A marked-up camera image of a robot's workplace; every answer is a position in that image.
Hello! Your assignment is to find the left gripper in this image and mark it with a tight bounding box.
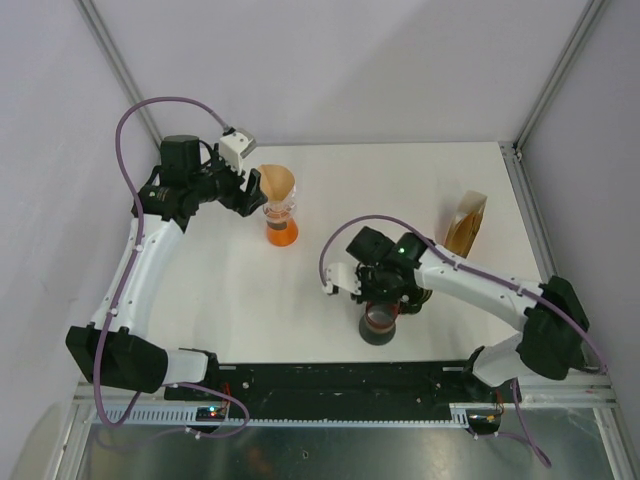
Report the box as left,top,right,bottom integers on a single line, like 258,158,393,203
189,144,267,217

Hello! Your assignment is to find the clear glass dripper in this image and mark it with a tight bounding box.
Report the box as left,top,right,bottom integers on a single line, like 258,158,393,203
262,187,296,230

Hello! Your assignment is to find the brown coffee filter stack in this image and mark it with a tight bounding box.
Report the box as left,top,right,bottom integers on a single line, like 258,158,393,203
444,190,488,258

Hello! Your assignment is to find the single brown coffee filter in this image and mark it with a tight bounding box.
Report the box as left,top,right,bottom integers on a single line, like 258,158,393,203
258,164,295,202

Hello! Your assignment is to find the dark green dripper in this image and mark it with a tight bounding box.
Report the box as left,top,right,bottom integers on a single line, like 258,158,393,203
398,288,433,315

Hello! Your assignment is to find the orange glass flask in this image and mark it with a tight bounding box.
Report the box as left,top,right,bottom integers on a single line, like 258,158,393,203
266,219,299,247

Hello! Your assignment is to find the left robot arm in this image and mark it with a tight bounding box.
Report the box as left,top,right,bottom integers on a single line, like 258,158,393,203
65,129,267,400

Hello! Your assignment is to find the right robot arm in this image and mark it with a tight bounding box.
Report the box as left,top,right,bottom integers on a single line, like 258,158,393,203
346,227,589,401

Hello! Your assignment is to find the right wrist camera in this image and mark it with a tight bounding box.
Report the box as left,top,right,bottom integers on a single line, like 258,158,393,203
322,263,361,296

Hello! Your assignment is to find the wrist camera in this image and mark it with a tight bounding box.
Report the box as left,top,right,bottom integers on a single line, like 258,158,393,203
219,128,257,175
322,263,361,296

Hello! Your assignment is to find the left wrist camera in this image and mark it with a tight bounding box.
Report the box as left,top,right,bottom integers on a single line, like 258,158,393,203
219,128,257,175

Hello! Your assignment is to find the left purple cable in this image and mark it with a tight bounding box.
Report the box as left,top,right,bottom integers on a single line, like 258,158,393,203
92,96,251,451

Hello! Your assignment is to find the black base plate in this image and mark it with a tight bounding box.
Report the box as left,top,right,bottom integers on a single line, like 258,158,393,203
163,358,523,422

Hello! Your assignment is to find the grey cable duct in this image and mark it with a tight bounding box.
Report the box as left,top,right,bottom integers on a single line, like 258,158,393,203
89,403,501,429

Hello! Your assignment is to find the aluminium rail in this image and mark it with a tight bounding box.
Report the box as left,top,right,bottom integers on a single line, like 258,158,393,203
72,370,618,408

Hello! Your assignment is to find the left aluminium frame post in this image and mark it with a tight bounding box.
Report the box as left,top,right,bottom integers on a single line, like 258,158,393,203
73,0,166,151

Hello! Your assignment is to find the aluminium frame post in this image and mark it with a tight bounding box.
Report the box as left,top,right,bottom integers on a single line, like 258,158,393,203
512,0,610,152
73,0,166,151

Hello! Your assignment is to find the right aluminium frame post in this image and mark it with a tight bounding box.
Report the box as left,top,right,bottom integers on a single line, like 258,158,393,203
512,0,610,152

